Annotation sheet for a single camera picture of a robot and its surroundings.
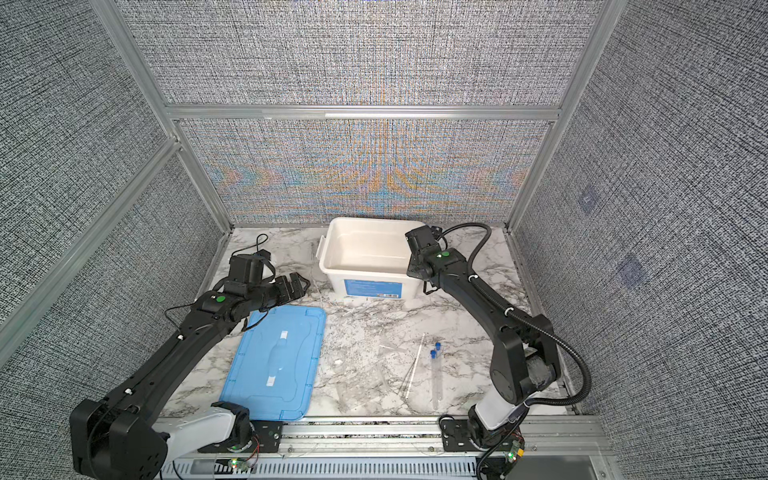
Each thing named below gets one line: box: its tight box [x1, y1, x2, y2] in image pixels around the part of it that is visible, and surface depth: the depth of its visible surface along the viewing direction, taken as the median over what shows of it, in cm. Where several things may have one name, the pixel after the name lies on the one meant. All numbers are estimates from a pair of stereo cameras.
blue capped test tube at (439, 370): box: [435, 342, 442, 402], surface depth 86 cm
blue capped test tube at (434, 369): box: [430, 349, 438, 410], surface depth 85 cm
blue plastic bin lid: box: [220, 306, 327, 421], surface depth 85 cm
